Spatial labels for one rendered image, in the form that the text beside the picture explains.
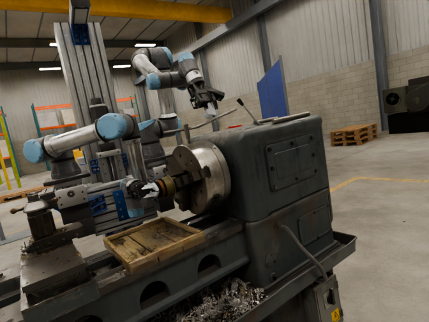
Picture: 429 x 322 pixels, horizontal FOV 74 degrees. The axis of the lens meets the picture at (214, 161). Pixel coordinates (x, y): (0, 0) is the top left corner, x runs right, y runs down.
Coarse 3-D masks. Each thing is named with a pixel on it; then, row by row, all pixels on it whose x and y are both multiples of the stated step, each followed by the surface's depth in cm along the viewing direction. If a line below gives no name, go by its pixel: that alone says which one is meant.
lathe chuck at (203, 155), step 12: (192, 144) 123; (204, 144) 124; (180, 156) 127; (192, 156) 118; (204, 156) 117; (192, 168) 120; (216, 168) 117; (204, 180) 114; (216, 180) 117; (192, 192) 125; (204, 192) 116; (216, 192) 118; (192, 204) 128; (204, 204) 119; (216, 204) 123
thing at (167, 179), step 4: (168, 176) 120; (156, 180) 119; (160, 180) 119; (164, 180) 118; (168, 180) 118; (172, 180) 118; (156, 184) 117; (160, 184) 116; (164, 184) 117; (168, 184) 117; (172, 184) 118; (160, 188) 116; (164, 188) 116; (168, 188) 117; (172, 188) 118; (176, 188) 121; (160, 192) 116; (164, 192) 117; (168, 192) 117; (172, 192) 119; (160, 196) 117; (164, 196) 118; (168, 196) 119
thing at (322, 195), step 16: (320, 192) 146; (288, 208) 132; (304, 208) 140; (320, 208) 147; (256, 224) 121; (272, 224) 128; (288, 224) 134; (304, 224) 140; (320, 224) 147; (256, 240) 123; (272, 240) 128; (288, 240) 134; (304, 240) 140; (320, 240) 148; (256, 256) 124; (272, 256) 128; (288, 256) 134; (304, 256) 141; (240, 272) 136; (256, 272) 126; (272, 272) 129; (288, 272) 134; (256, 288) 128; (288, 304) 139; (272, 320) 133; (288, 320) 139; (304, 320) 145
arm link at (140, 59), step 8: (144, 48) 164; (136, 56) 157; (144, 56) 158; (136, 64) 155; (144, 64) 148; (152, 64) 149; (144, 72) 144; (152, 72) 138; (160, 72) 137; (168, 72) 137; (152, 80) 133; (160, 80) 134; (168, 80) 136; (152, 88) 135; (160, 88) 137
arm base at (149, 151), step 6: (144, 144) 174; (150, 144) 174; (156, 144) 175; (144, 150) 174; (150, 150) 173; (156, 150) 174; (162, 150) 179; (144, 156) 174; (150, 156) 173; (156, 156) 174
